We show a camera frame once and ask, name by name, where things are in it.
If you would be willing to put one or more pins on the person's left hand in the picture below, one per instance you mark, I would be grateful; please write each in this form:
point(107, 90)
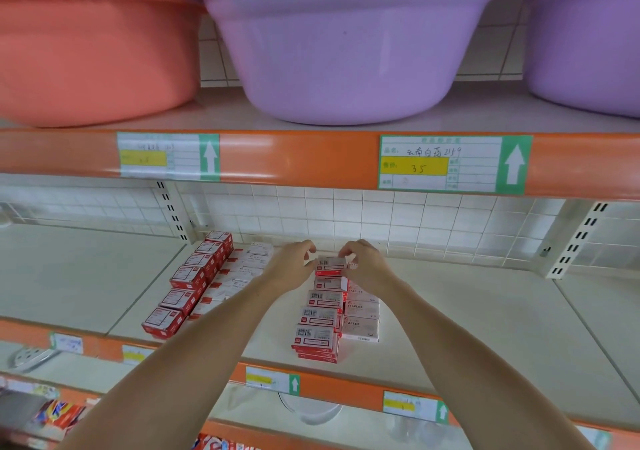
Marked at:
point(290, 265)

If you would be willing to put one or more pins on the person's right hand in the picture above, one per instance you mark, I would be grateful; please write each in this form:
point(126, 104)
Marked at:
point(368, 265)

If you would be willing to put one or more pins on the white shelf with orange edges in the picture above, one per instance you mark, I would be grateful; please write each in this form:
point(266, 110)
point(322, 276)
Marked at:
point(70, 275)

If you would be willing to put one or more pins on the person's right forearm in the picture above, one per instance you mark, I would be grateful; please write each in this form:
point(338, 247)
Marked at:
point(480, 375)

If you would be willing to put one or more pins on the person's left forearm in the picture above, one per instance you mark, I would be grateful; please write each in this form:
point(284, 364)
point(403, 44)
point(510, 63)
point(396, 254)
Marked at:
point(170, 375)

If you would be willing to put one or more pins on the white perforated shelf upright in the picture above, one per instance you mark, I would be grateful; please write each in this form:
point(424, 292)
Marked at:
point(175, 212)
point(577, 240)

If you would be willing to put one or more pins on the small price label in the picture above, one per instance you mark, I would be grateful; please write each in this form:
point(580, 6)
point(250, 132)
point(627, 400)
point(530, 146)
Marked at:
point(136, 354)
point(595, 439)
point(415, 407)
point(66, 343)
point(272, 380)

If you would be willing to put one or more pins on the large label with green arrow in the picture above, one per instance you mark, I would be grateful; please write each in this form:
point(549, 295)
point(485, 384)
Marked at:
point(455, 164)
point(168, 156)

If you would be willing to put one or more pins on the purple plastic basin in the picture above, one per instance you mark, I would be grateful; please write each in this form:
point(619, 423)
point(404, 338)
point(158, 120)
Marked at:
point(340, 45)
point(590, 35)

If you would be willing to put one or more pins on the pile of small colourful packets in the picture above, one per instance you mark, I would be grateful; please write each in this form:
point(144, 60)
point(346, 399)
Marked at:
point(60, 413)

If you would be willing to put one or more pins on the orange plastic basin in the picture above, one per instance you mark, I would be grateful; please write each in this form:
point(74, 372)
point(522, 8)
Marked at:
point(90, 45)

